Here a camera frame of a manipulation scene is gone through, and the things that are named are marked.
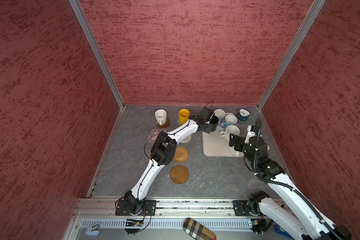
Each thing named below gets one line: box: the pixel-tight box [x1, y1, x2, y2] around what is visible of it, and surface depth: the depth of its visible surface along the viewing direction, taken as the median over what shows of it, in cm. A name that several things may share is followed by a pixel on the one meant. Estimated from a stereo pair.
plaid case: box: [182, 217, 217, 240], surface depth 67 cm
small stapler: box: [85, 223, 101, 236], surface depth 68 cm
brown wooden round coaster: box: [170, 165, 189, 184], surface depth 87 cm
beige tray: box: [202, 112, 241, 158], surface depth 99 cm
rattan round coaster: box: [173, 146, 189, 163], surface depth 94 cm
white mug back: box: [213, 108, 226, 126], surface depth 109 cm
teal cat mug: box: [237, 108, 251, 122], surface depth 112 cm
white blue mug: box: [220, 114, 238, 129], surface depth 103 cm
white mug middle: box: [220, 125, 240, 141], surface depth 99 cm
